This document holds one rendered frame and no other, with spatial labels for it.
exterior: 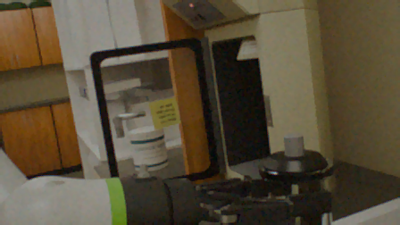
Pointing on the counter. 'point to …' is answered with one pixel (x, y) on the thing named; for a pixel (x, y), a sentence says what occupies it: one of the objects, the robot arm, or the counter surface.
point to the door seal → (203, 98)
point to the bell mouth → (248, 50)
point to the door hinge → (214, 104)
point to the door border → (200, 95)
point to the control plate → (198, 12)
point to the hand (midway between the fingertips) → (295, 194)
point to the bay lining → (240, 104)
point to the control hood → (241, 9)
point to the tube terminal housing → (287, 71)
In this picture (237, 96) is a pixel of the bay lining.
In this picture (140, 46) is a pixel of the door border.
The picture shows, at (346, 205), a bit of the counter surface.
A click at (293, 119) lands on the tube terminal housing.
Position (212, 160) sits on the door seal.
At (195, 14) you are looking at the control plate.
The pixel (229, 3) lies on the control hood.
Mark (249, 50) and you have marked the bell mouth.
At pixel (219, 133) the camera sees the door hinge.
